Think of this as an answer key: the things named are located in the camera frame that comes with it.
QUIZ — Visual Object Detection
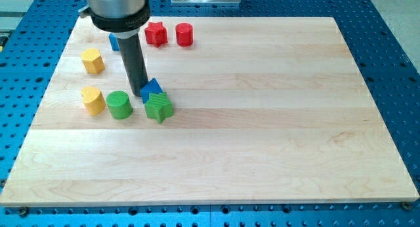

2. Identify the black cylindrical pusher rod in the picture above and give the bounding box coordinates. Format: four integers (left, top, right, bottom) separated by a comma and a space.
117, 36, 148, 97

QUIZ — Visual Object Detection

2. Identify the blue cube block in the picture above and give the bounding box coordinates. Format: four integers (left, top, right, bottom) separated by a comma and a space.
140, 78, 163, 104

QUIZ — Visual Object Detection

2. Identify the blue block behind rod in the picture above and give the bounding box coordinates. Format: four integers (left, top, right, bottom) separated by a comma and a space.
108, 33, 119, 52

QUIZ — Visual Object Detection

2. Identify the red star block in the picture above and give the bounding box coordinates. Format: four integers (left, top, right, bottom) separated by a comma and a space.
144, 22, 168, 47

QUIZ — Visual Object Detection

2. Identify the yellow hexagon block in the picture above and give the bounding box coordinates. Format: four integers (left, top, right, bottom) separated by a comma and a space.
81, 48, 105, 74

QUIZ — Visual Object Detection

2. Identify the green cylinder block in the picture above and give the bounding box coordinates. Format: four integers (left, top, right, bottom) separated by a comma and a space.
106, 91, 133, 119

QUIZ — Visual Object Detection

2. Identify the red cylinder block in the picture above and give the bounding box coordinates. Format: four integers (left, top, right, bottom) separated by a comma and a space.
175, 22, 194, 47

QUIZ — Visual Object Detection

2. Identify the yellow rounded block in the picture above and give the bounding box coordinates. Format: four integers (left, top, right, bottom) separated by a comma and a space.
81, 87, 106, 116

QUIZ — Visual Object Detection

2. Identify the green star block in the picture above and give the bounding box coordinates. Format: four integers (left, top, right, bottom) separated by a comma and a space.
144, 92, 173, 123

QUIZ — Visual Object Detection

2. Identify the blue perforated table plate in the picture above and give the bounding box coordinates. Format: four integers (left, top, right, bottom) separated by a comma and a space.
1, 0, 419, 226

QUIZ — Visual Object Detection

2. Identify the wooden board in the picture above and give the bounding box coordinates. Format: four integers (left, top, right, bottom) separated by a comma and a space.
1, 17, 419, 207

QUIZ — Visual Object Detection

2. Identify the left board clamp screw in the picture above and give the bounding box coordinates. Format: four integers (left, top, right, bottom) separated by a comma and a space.
17, 207, 29, 217

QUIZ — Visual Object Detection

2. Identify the board clamp screw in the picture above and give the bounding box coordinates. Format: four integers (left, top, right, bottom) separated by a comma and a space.
17, 207, 29, 217
400, 201, 412, 211

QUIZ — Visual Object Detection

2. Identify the right board clamp screw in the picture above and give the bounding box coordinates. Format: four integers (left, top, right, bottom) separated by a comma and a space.
400, 201, 412, 211

